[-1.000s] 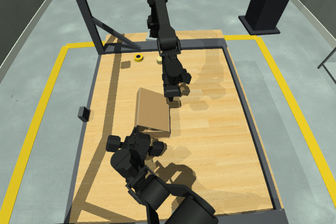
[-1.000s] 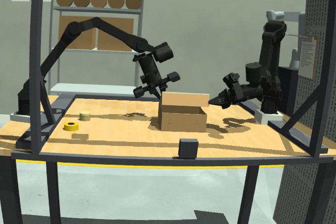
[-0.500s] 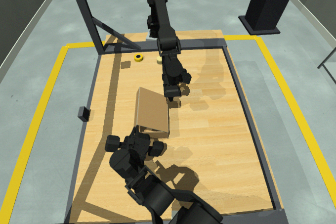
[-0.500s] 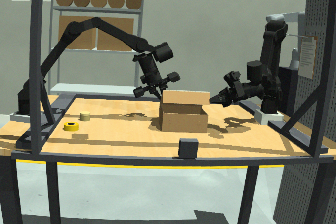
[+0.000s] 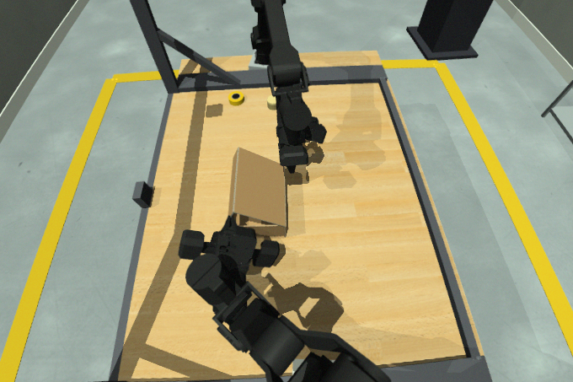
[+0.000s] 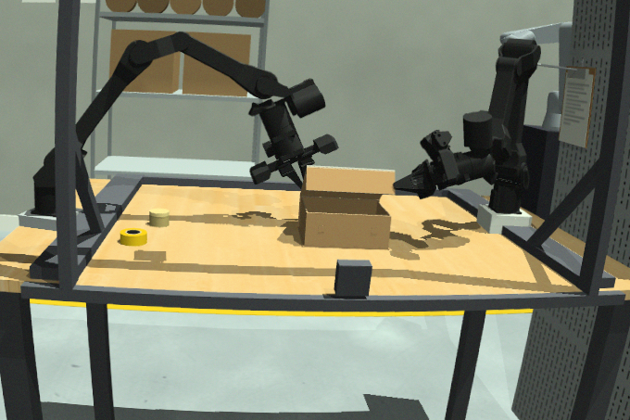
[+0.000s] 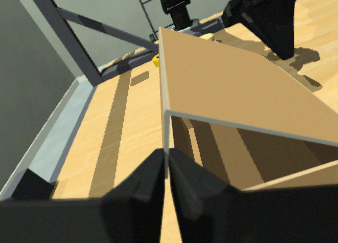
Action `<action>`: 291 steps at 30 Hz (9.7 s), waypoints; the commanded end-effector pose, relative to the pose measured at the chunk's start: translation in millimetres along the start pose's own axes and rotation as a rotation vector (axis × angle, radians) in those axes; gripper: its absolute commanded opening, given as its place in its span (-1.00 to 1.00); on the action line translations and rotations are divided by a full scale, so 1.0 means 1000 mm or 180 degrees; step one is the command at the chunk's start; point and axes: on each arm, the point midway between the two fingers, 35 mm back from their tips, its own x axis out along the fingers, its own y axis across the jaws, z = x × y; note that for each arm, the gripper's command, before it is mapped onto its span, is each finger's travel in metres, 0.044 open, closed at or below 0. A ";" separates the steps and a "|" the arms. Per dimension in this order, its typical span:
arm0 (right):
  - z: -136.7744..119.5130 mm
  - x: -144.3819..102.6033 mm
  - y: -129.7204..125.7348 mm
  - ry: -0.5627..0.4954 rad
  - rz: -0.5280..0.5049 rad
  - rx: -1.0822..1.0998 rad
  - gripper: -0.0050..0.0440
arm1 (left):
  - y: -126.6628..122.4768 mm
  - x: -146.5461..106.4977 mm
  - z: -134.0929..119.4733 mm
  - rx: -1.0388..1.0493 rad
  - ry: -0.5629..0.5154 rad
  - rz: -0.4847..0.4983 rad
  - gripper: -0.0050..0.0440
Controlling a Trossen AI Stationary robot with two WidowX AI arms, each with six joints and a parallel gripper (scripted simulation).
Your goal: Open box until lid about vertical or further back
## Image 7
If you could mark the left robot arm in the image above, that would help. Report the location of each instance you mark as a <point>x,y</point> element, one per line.
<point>179,13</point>

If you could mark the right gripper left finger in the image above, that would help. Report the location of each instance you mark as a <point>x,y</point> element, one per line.
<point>111,218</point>

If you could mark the brown cardboard box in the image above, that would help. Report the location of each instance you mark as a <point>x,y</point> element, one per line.
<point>209,90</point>

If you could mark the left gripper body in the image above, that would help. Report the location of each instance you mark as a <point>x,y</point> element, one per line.
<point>241,6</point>

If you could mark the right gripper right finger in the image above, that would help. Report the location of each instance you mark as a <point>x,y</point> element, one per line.
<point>228,217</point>

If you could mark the yellow roll of tape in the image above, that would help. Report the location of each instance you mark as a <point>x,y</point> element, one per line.
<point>156,60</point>

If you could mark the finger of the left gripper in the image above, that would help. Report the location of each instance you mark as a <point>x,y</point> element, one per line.
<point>246,21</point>
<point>275,19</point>

